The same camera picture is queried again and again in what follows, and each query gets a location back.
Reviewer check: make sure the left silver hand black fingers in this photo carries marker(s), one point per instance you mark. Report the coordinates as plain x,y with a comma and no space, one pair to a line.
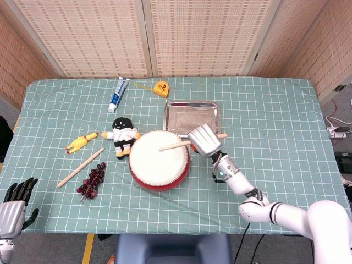
11,217

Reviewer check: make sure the right silver hand orange fingertips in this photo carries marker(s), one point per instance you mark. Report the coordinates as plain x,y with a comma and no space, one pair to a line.
206,140

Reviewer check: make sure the wooden drumstick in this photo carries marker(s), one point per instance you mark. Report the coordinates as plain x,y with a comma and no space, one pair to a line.
173,145
79,168

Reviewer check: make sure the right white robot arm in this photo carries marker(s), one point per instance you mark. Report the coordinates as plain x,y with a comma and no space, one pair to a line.
239,181

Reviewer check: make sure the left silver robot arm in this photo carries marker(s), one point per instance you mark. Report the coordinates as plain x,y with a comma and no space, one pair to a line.
6,250

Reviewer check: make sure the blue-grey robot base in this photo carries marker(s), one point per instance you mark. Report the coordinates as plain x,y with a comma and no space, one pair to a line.
173,250

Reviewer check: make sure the stainless steel tray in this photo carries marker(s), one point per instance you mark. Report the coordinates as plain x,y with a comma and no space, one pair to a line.
181,116

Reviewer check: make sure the red drum white skin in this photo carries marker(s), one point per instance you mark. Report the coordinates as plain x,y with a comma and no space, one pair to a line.
156,165

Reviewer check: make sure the green checked tablecloth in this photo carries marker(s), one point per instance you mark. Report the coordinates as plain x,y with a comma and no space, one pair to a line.
261,110

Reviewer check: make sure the yellow tape measure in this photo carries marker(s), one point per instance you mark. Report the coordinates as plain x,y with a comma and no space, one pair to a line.
160,89

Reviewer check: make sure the black-headed plush doll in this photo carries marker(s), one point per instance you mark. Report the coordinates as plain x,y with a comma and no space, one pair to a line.
122,136

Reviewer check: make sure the dark red grape bunch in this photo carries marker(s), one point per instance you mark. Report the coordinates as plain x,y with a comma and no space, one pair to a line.
93,178

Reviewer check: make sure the blue white toothpaste tube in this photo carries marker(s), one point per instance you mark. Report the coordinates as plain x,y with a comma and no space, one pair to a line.
116,96

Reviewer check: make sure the yellow rubber chicken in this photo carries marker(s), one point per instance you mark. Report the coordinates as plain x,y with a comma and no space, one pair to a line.
78,143

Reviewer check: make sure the white power strip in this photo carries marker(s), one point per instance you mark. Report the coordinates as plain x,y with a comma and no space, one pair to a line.
337,133

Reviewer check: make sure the black box device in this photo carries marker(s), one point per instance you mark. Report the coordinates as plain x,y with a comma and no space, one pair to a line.
344,162

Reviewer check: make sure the metal screen hinge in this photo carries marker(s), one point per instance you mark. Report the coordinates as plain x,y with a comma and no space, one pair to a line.
339,88

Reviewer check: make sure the woven folding screen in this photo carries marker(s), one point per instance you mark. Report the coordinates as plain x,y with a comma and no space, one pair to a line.
96,41

